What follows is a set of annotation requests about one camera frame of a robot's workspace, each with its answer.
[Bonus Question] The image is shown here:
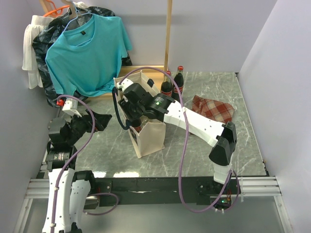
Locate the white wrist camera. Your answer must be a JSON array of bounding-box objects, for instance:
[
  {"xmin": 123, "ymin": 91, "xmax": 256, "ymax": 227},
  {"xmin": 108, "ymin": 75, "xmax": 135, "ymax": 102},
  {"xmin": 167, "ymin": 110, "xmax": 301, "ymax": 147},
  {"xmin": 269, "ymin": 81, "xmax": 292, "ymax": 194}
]
[
  {"xmin": 56, "ymin": 98, "xmax": 82, "ymax": 117},
  {"xmin": 116, "ymin": 78, "xmax": 133, "ymax": 92}
]

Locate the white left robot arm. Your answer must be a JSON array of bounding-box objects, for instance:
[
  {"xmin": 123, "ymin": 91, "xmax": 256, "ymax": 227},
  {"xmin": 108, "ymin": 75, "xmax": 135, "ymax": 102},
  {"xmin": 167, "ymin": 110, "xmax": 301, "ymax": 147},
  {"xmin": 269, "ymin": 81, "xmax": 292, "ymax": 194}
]
[{"xmin": 42, "ymin": 113, "xmax": 112, "ymax": 233}]

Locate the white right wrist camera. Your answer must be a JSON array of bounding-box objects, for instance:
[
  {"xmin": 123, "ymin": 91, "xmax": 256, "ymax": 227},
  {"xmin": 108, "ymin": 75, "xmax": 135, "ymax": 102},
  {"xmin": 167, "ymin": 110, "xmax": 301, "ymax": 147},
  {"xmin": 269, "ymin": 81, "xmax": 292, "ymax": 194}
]
[{"xmin": 116, "ymin": 78, "xmax": 133, "ymax": 92}]

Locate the dark floral patterned shirt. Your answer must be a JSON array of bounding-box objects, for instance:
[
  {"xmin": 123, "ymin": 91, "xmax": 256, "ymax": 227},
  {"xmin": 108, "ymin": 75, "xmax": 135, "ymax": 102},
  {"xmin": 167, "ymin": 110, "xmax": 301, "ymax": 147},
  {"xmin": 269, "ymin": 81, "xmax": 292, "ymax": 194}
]
[{"xmin": 32, "ymin": 6, "xmax": 132, "ymax": 108}]

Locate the white hanging garment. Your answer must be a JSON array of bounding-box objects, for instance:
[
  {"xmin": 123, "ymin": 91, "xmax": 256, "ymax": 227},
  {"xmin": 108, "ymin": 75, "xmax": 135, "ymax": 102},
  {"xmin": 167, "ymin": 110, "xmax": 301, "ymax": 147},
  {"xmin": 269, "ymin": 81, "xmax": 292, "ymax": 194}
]
[{"xmin": 21, "ymin": 1, "xmax": 91, "ymax": 89}]

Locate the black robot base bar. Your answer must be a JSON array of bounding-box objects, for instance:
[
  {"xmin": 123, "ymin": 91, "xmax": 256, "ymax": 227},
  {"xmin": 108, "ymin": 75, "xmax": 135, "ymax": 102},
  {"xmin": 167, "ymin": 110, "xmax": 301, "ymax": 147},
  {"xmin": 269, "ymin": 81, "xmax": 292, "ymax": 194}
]
[{"xmin": 75, "ymin": 176, "xmax": 241, "ymax": 211}]

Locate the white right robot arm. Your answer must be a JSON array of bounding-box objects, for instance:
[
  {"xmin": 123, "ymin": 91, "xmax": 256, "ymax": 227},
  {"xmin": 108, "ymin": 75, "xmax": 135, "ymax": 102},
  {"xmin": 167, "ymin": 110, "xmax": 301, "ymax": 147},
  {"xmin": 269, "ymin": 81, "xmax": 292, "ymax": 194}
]
[{"xmin": 116, "ymin": 79, "xmax": 237, "ymax": 193}]

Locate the wooden clothes rack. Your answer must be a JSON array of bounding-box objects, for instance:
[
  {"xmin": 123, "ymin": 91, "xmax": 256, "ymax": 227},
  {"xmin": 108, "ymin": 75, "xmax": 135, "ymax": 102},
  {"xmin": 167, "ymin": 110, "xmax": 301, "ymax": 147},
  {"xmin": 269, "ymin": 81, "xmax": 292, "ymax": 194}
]
[{"xmin": 38, "ymin": 0, "xmax": 173, "ymax": 99}]

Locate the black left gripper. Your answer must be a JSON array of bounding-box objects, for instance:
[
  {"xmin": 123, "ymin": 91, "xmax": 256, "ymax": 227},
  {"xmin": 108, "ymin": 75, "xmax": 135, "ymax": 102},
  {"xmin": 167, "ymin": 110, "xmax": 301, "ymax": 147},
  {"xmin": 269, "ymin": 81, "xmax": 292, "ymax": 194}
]
[{"xmin": 66, "ymin": 108, "xmax": 111, "ymax": 144}]

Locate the aluminium rail profile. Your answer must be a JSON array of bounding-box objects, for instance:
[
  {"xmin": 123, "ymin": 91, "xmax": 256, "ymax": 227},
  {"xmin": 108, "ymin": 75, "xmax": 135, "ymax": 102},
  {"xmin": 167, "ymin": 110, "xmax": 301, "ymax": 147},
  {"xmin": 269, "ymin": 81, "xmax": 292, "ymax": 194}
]
[{"xmin": 239, "ymin": 176, "xmax": 282, "ymax": 197}]

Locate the turquoise t-shirt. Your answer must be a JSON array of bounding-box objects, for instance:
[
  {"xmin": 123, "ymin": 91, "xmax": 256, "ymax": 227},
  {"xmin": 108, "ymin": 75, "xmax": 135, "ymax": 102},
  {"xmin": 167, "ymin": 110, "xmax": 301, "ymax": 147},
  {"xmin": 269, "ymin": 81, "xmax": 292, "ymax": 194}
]
[{"xmin": 45, "ymin": 15, "xmax": 132, "ymax": 97}]

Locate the beige canvas tote bag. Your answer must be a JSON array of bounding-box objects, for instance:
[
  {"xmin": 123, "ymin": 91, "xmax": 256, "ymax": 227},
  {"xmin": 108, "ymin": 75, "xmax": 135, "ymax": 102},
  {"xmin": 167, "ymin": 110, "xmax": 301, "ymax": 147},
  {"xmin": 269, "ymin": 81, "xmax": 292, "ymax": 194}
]
[{"xmin": 127, "ymin": 71, "xmax": 166, "ymax": 158}]

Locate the Coca-Cola glass bottle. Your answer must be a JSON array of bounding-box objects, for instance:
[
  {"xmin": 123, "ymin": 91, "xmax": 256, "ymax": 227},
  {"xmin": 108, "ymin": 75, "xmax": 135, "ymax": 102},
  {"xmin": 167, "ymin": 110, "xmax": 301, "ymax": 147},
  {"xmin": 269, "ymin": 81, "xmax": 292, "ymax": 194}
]
[
  {"xmin": 132, "ymin": 118, "xmax": 143, "ymax": 133},
  {"xmin": 160, "ymin": 75, "xmax": 173, "ymax": 97},
  {"xmin": 172, "ymin": 66, "xmax": 184, "ymax": 102}
]

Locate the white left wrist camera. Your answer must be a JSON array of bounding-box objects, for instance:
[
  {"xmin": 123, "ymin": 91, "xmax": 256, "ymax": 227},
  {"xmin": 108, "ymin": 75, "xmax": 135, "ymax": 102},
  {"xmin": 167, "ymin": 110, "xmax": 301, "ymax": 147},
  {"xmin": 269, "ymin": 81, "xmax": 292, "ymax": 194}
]
[{"xmin": 56, "ymin": 98, "xmax": 82, "ymax": 117}]

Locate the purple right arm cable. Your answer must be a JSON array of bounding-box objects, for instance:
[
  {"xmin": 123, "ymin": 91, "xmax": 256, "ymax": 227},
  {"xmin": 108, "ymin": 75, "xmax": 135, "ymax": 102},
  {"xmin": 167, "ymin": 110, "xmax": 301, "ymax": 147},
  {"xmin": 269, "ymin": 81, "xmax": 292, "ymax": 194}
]
[{"xmin": 118, "ymin": 66, "xmax": 241, "ymax": 213}]

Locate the orange plastic hanger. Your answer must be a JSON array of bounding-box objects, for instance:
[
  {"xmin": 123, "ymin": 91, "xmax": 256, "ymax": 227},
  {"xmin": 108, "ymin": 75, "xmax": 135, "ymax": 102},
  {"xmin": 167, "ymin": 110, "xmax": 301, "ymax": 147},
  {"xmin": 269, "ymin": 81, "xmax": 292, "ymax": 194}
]
[{"xmin": 39, "ymin": 0, "xmax": 70, "ymax": 18}]

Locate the light blue wire hanger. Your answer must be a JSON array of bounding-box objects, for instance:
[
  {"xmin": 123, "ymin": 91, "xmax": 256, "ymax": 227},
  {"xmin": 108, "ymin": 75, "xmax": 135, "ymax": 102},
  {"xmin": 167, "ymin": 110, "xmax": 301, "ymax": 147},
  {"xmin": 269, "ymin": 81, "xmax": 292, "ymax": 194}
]
[{"xmin": 61, "ymin": 1, "xmax": 95, "ymax": 49}]

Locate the red plaid cloth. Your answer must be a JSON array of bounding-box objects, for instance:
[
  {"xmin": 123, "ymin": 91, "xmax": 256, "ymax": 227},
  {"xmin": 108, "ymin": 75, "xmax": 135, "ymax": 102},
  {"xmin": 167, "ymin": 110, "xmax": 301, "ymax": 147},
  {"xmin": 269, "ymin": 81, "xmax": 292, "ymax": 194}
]
[{"xmin": 192, "ymin": 95, "xmax": 235, "ymax": 124}]

